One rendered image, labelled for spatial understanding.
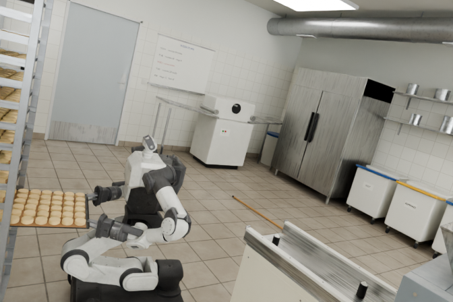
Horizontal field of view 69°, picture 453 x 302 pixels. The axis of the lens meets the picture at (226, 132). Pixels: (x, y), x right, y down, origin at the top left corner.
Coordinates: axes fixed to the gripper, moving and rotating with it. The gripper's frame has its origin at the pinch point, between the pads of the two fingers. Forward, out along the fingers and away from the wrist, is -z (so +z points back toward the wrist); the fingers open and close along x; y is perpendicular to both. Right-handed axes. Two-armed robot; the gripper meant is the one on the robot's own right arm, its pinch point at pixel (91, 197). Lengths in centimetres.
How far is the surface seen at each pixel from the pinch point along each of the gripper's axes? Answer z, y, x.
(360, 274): 36, 144, 20
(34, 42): -51, 17, 82
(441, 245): 371, 183, -46
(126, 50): 226, -292, 88
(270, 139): 499, -140, -13
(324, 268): 33, 129, 15
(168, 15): 276, -271, 160
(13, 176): -52, 16, 25
